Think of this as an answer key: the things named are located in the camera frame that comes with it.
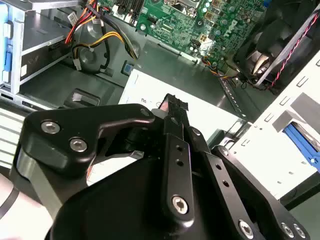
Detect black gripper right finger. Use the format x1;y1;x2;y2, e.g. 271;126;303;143
175;97;311;240

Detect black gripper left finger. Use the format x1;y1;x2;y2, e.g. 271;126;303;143
9;93;197;228

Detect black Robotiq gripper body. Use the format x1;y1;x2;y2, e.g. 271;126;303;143
49;156;242;240

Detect hard disk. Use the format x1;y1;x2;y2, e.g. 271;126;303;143
283;119;320;174

